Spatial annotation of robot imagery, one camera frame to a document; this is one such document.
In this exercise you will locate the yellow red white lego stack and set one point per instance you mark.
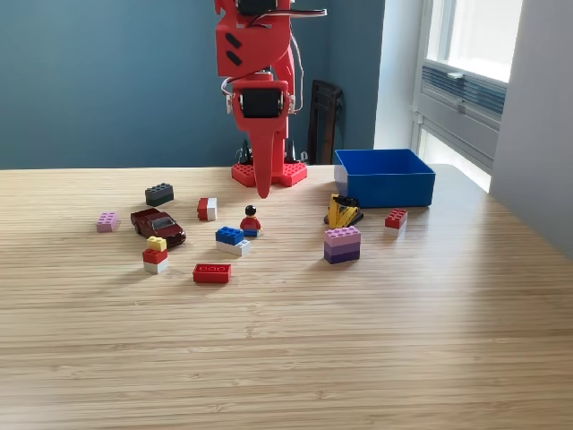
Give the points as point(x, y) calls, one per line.
point(155, 257)

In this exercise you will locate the dark red toy car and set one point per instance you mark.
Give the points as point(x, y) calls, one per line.
point(156, 224)

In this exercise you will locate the yellow toy digger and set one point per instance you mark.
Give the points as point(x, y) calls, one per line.
point(340, 212)

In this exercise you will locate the pink lego brick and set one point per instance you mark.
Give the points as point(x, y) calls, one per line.
point(107, 222)

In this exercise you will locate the blue and white lego stack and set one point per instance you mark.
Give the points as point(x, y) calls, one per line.
point(232, 239)

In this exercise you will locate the lego figure red shirt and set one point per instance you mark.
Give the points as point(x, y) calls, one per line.
point(250, 222)

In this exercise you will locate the black chair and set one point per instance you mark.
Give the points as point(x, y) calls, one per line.
point(329, 125)

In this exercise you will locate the white framed window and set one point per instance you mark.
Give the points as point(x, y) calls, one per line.
point(483, 45)

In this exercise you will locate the black lego brick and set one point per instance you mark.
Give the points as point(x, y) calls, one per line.
point(159, 195)

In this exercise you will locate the grey window vent grille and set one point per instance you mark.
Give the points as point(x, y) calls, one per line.
point(474, 92)

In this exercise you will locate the red and white lego brick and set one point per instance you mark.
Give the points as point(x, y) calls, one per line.
point(395, 220)
point(207, 209)

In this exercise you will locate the blue plastic bin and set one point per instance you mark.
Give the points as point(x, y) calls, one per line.
point(389, 190)

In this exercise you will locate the pink and purple lego stack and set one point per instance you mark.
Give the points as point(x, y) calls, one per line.
point(342, 246)

